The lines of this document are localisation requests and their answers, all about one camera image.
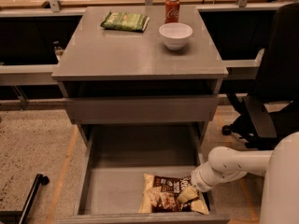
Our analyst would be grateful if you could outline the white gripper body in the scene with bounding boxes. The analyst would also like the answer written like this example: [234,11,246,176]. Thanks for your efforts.
[191,161,226,192]

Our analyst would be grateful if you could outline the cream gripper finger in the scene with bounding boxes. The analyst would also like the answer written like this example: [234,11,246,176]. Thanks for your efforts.
[178,186,198,203]

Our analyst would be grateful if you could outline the brown sea salt chip bag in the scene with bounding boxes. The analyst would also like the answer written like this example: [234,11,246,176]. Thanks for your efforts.
[138,174,209,215]

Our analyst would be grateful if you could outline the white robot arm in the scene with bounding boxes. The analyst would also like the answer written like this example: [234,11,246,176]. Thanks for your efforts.
[178,133,299,224]

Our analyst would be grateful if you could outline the closed grey top drawer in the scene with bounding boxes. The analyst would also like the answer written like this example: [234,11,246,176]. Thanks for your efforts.
[65,95,219,124]

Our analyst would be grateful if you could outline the open grey middle drawer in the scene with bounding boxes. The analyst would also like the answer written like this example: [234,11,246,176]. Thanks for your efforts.
[59,124,229,224]

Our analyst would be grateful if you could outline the grey drawer cabinet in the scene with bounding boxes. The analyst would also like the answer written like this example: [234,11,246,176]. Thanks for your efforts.
[52,6,228,141]

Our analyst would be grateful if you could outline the green chip bag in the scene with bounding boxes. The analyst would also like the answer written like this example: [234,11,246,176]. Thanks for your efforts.
[100,12,150,32]

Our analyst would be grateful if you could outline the black office chair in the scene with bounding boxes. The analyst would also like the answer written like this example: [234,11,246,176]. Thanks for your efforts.
[222,3,299,150]

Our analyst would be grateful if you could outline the white ceramic bowl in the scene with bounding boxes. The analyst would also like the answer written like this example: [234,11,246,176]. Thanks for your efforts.
[159,22,192,50]

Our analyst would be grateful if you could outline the black metal stand base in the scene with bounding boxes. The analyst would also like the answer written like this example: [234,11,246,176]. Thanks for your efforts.
[0,174,50,224]

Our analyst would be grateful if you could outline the red coca-cola can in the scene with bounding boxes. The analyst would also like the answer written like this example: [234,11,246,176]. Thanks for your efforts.
[164,0,180,23]

